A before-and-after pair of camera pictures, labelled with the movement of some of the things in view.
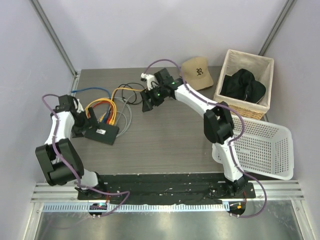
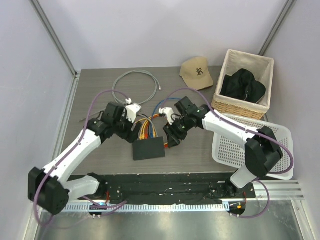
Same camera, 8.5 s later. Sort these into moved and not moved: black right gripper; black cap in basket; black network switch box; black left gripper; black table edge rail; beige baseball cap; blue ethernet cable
Moved: blue ethernet cable; black network switch box; black left gripper; black right gripper
Not moved: beige baseball cap; black table edge rail; black cap in basket
